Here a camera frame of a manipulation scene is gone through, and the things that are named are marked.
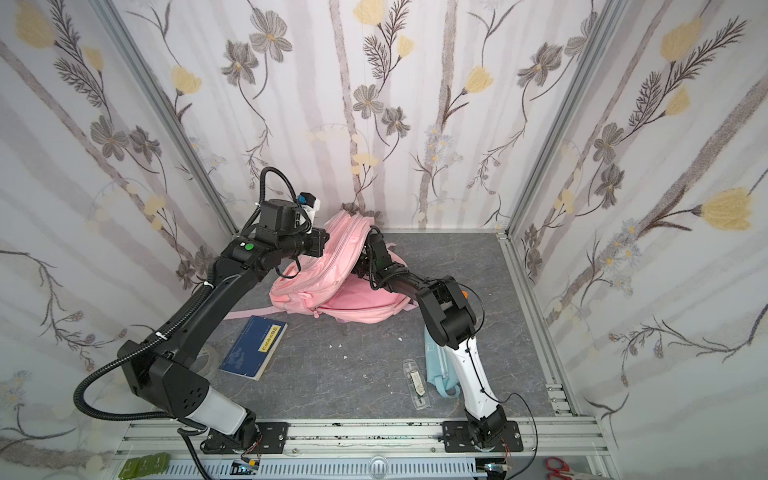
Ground pink school backpack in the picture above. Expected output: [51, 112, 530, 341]
[225, 211, 416, 324]

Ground blue paperback book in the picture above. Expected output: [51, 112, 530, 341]
[219, 316, 287, 381]

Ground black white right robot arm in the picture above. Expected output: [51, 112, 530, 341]
[353, 227, 525, 451]

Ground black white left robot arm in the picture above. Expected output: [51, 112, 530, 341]
[73, 167, 329, 453]

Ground light blue pencil case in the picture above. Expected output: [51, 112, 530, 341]
[424, 328, 461, 398]

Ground clear plastic stapler box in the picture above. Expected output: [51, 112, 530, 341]
[403, 359, 430, 411]

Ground clear tape roll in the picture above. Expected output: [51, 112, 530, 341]
[190, 344, 221, 380]

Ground green terminal block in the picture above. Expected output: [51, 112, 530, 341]
[118, 452, 171, 480]

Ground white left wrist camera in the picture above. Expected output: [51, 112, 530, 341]
[298, 192, 322, 223]

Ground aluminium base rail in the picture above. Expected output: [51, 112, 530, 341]
[113, 416, 613, 480]

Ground red handled scissors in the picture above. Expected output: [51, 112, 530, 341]
[545, 457, 572, 480]

